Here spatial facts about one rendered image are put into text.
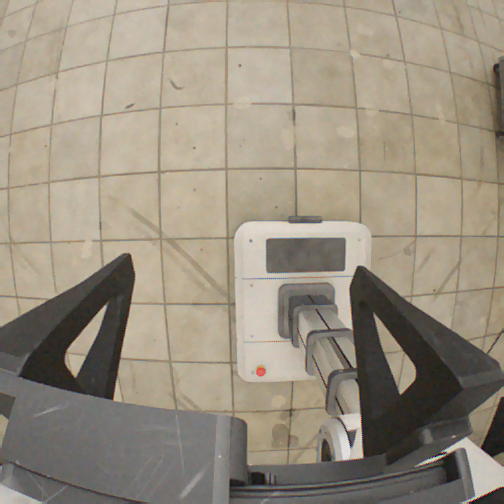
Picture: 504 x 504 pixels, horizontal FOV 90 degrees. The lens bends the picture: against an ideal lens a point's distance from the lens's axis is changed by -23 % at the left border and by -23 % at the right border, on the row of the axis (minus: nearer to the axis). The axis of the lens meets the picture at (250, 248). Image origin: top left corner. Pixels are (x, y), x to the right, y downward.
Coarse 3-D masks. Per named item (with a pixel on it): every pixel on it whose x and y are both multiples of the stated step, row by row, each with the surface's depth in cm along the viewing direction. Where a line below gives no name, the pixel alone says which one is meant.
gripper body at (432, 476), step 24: (456, 456) 5; (0, 480) 4; (24, 480) 4; (48, 480) 4; (264, 480) 7; (360, 480) 5; (384, 480) 5; (408, 480) 5; (432, 480) 5; (456, 480) 4
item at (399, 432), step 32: (352, 288) 13; (384, 288) 11; (352, 320) 13; (384, 320) 10; (416, 320) 9; (416, 352) 8; (448, 352) 7; (480, 352) 7; (384, 384) 11; (416, 384) 8; (448, 384) 6; (480, 384) 6; (384, 416) 9; (416, 416) 8; (448, 416) 7; (384, 448) 9; (416, 448) 7; (288, 480) 8; (320, 480) 8
